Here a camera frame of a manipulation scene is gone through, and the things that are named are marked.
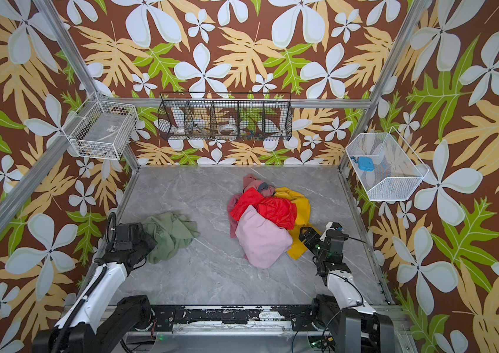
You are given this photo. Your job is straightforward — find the green cloth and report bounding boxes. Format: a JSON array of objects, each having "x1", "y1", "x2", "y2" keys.
[{"x1": 143, "y1": 212, "x2": 199, "y2": 264}]

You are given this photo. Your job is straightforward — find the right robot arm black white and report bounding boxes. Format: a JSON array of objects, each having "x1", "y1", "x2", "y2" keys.
[{"x1": 299, "y1": 222, "x2": 396, "y2": 352}]

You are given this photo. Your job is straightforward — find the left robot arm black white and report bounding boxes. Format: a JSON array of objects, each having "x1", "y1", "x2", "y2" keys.
[{"x1": 32, "y1": 212, "x2": 157, "y2": 352}]

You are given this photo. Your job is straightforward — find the yellow cloth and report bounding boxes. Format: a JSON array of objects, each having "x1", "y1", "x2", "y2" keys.
[{"x1": 275, "y1": 187, "x2": 312, "y2": 260}]

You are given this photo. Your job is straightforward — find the red cloth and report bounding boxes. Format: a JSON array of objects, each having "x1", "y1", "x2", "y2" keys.
[{"x1": 228, "y1": 188, "x2": 297, "y2": 230}]

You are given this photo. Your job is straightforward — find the pink cloth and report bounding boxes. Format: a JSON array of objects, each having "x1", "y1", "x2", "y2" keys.
[{"x1": 236, "y1": 206, "x2": 293, "y2": 269}]

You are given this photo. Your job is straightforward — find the blue toy in basket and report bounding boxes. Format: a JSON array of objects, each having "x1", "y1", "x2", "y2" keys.
[{"x1": 351, "y1": 156, "x2": 375, "y2": 172}]

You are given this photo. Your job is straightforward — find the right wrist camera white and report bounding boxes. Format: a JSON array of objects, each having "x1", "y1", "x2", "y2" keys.
[{"x1": 322, "y1": 222, "x2": 342, "y2": 238}]

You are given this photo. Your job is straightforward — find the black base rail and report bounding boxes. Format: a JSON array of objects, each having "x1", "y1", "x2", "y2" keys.
[{"x1": 133, "y1": 300, "x2": 340, "y2": 333}]

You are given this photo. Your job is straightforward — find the white wire basket right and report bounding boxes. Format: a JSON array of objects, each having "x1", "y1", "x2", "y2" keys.
[{"x1": 346, "y1": 128, "x2": 430, "y2": 203}]

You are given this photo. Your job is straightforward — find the white wire basket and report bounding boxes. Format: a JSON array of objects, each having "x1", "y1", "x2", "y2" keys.
[
  {"x1": 346, "y1": 128, "x2": 430, "y2": 203},
  {"x1": 63, "y1": 94, "x2": 139, "y2": 160}
]

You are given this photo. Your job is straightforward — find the white wire basket left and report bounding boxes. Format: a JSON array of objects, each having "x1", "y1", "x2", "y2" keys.
[{"x1": 63, "y1": 94, "x2": 139, "y2": 160}]

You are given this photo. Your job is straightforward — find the black wire basket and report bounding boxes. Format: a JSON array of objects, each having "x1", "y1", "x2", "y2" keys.
[{"x1": 156, "y1": 91, "x2": 294, "y2": 141}]

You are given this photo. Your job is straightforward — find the aluminium frame crossbar back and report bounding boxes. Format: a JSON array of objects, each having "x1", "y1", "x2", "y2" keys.
[{"x1": 99, "y1": 96, "x2": 372, "y2": 110}]

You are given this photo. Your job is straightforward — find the aluminium frame beam left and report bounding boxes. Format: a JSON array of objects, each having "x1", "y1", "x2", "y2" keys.
[{"x1": 0, "y1": 99, "x2": 89, "y2": 274}]

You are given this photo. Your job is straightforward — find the aluminium frame post left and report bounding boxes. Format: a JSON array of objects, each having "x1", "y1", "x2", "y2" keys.
[{"x1": 36, "y1": 1, "x2": 139, "y2": 171}]

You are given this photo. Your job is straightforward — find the aluminium frame post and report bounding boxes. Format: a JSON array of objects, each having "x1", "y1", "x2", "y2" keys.
[
  {"x1": 36, "y1": 1, "x2": 139, "y2": 171},
  {"x1": 338, "y1": 0, "x2": 431, "y2": 171}
]

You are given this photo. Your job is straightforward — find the aluminium frame post right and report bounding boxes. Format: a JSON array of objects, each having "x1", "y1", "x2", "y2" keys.
[{"x1": 338, "y1": 0, "x2": 431, "y2": 171}]

